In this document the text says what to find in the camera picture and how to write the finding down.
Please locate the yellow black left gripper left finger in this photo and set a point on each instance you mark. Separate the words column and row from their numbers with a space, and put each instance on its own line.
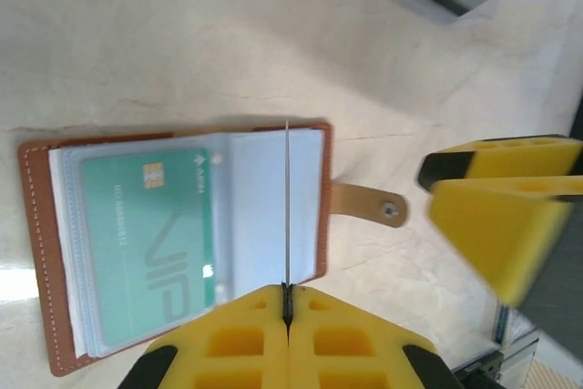
column 237, row 343

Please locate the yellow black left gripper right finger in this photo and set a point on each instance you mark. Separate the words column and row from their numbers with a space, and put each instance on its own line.
column 337, row 343

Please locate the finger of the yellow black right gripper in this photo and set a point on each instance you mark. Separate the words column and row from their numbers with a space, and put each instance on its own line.
column 501, row 161
column 501, row 234

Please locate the teal VIP card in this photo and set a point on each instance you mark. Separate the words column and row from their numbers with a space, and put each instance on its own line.
column 146, row 234

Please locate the grey card with magnetic stripe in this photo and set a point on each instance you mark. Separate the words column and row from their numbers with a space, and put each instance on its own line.
column 288, row 202

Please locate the brown leather card holder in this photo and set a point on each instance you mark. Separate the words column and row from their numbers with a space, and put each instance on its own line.
column 43, row 225

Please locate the blue playing card box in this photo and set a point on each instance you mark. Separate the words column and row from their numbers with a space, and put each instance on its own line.
column 510, row 325

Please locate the aluminium side rail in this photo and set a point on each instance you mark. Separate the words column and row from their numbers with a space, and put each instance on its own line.
column 510, row 359

